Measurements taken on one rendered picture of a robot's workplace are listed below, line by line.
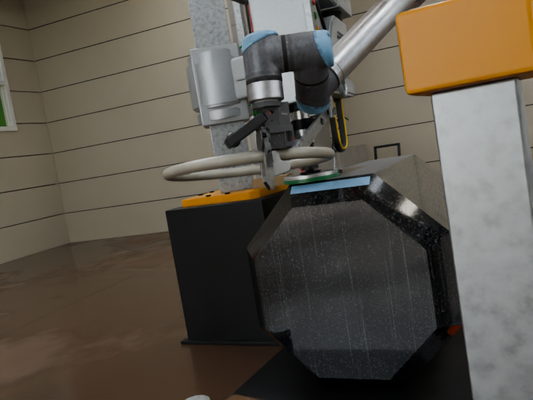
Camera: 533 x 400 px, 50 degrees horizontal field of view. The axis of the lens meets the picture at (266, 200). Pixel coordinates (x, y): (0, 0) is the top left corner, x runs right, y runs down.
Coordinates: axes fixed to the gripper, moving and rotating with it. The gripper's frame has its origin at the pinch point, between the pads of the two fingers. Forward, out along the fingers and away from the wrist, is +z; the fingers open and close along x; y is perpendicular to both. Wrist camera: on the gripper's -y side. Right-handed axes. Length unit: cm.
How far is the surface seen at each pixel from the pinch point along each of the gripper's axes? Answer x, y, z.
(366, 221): 54, 44, 16
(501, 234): -87, 6, 8
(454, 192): -85, 2, 4
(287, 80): 69, 25, -39
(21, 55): 806, -212, -255
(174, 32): 690, 24, -243
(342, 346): 67, 34, 62
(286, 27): 66, 27, -58
